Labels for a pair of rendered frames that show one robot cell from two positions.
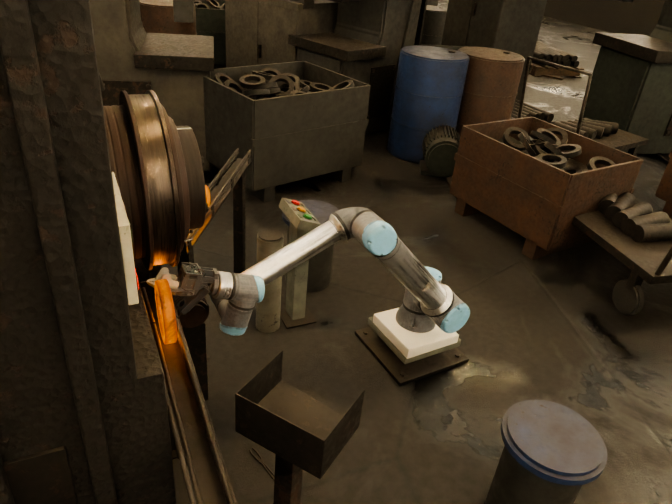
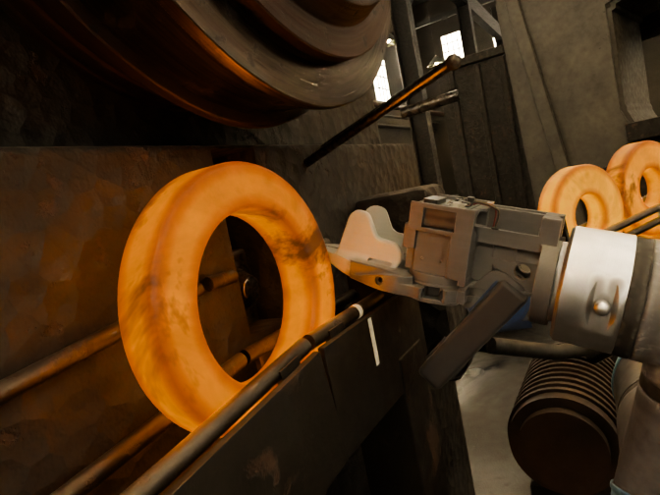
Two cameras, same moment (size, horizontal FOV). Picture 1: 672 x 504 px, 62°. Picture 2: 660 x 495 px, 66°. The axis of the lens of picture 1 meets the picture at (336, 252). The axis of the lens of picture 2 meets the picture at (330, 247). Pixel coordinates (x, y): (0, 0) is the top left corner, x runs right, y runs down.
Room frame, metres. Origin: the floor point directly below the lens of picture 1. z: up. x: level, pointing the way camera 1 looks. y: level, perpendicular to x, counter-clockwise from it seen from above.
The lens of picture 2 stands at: (1.15, 0.14, 0.81)
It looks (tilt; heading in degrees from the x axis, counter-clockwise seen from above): 5 degrees down; 58
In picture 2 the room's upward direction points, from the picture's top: 11 degrees counter-clockwise
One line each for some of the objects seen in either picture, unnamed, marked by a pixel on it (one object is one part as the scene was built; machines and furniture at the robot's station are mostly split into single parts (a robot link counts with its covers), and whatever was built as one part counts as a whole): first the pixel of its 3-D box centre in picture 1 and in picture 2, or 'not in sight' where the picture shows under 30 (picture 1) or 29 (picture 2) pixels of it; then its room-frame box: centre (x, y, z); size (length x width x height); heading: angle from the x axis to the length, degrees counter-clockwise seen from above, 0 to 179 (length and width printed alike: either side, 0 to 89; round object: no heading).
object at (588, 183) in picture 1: (537, 182); not in sight; (3.63, -1.33, 0.33); 0.93 x 0.73 x 0.66; 35
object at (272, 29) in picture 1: (276, 53); not in sight; (5.85, 0.79, 0.55); 1.10 x 0.53 x 1.10; 48
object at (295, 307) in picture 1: (297, 264); not in sight; (2.31, 0.18, 0.31); 0.24 x 0.16 x 0.62; 28
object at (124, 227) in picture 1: (121, 235); not in sight; (1.01, 0.45, 1.15); 0.26 x 0.02 x 0.18; 28
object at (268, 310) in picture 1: (269, 282); not in sight; (2.20, 0.30, 0.26); 0.12 x 0.12 x 0.52
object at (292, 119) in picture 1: (280, 125); not in sight; (4.13, 0.51, 0.39); 1.03 x 0.83 x 0.77; 133
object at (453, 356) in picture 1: (411, 341); not in sight; (2.14, -0.41, 0.04); 0.40 x 0.40 x 0.08; 32
